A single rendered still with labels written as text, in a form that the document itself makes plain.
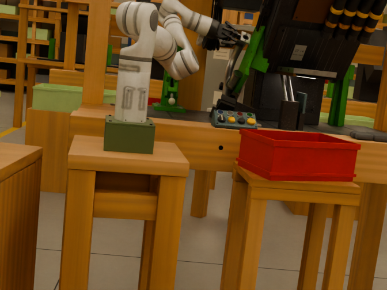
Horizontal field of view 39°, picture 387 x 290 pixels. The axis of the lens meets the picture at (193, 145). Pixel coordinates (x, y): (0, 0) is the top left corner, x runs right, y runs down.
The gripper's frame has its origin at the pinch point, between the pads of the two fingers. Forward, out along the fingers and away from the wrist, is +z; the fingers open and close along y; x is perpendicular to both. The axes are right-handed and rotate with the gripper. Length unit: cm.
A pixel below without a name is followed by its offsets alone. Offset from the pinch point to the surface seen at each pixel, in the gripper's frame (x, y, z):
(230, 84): 4.9, -20.1, 0.2
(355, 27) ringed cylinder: -32.5, -7.8, 30.9
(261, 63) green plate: -4.5, -12.5, 8.2
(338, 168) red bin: -23, -64, 31
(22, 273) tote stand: 30, -105, -48
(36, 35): 722, 613, -204
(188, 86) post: 34.7, -1.2, -9.6
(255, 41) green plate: -9.4, -8.1, 2.9
